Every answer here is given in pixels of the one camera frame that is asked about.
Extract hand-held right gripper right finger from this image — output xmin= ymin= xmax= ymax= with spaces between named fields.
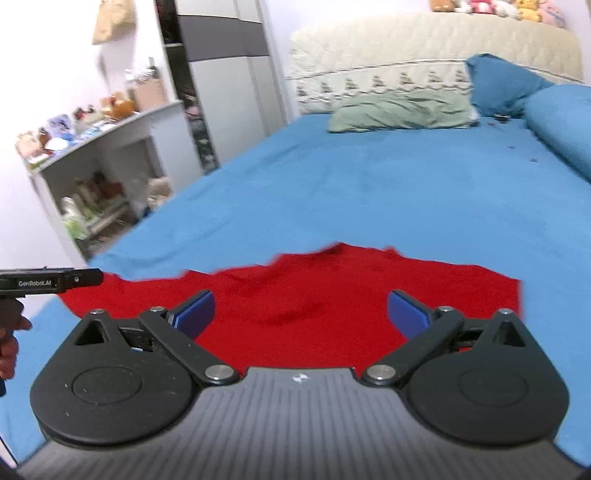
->
xmin=361 ymin=290 xmax=529 ymax=387

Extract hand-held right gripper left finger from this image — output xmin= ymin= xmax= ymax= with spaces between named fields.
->
xmin=74 ymin=290 xmax=240 ymax=387

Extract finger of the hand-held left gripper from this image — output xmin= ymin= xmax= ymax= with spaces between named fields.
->
xmin=61 ymin=269 xmax=105 ymax=291

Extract red garment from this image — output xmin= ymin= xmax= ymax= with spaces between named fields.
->
xmin=58 ymin=242 xmax=525 ymax=370

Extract person's left hand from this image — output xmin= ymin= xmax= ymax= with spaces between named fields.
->
xmin=0 ymin=296 xmax=33 ymax=381

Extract clutter of shelf bottles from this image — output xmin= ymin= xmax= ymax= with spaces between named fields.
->
xmin=60 ymin=171 xmax=174 ymax=241

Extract white shelf unit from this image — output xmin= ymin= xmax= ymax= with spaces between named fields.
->
xmin=28 ymin=100 xmax=204 ymax=264

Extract row of small figurines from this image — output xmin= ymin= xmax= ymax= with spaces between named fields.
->
xmin=16 ymin=108 xmax=112 ymax=171

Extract brown teddy bear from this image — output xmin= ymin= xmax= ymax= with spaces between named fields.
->
xmin=108 ymin=92 xmax=137 ymax=121

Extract cardboard box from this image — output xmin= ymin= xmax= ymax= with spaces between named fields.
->
xmin=134 ymin=76 xmax=167 ymax=112

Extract green pillow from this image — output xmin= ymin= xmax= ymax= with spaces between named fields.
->
xmin=328 ymin=90 xmax=476 ymax=134

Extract white and grey wardrobe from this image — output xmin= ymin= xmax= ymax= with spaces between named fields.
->
xmin=154 ymin=0 xmax=289 ymax=174

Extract blue duvet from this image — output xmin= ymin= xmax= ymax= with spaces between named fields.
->
xmin=524 ymin=84 xmax=591 ymax=183

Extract blue pillow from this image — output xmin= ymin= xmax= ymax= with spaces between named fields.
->
xmin=466 ymin=54 xmax=555 ymax=118

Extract beige hanging bag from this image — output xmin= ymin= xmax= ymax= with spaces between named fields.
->
xmin=91 ymin=0 xmax=137 ymax=45

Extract beige padded headboard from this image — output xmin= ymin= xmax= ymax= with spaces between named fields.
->
xmin=286 ymin=11 xmax=585 ymax=115

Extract pink and white plush toy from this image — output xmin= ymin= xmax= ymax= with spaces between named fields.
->
xmin=461 ymin=0 xmax=511 ymax=17

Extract yellow plush toy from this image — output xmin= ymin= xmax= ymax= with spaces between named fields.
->
xmin=512 ymin=0 xmax=542 ymax=22

